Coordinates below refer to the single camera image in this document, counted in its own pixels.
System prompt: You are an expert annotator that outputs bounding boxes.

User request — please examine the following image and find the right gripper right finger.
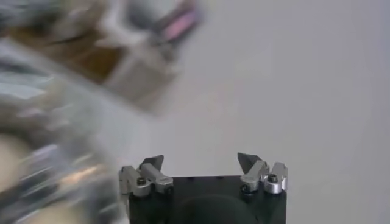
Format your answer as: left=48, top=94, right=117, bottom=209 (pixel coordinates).
left=237, top=152, right=289, bottom=195

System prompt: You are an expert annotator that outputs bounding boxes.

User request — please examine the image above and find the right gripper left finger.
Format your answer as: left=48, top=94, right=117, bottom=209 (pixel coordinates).
left=118, top=154, right=174, bottom=198

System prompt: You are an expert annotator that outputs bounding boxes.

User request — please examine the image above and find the perforated steel steamer basket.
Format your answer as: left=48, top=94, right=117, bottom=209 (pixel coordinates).
left=0, top=36, right=132, bottom=224

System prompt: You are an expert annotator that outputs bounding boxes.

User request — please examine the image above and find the white side table with phone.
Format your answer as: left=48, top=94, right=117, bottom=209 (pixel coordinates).
left=97, top=0, right=205, bottom=115

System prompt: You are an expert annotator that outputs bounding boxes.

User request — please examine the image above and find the smartphone with dark screen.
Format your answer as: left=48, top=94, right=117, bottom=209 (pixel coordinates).
left=158, top=5, right=204, bottom=43

